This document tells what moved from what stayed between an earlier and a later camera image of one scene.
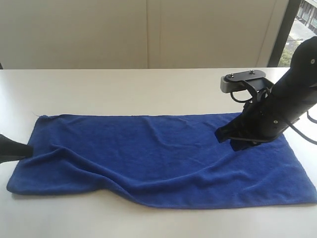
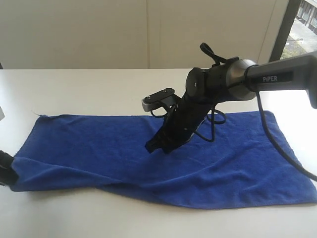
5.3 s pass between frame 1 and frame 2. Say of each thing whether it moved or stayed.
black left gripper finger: moved
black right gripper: moved
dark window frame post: stayed
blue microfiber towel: stayed
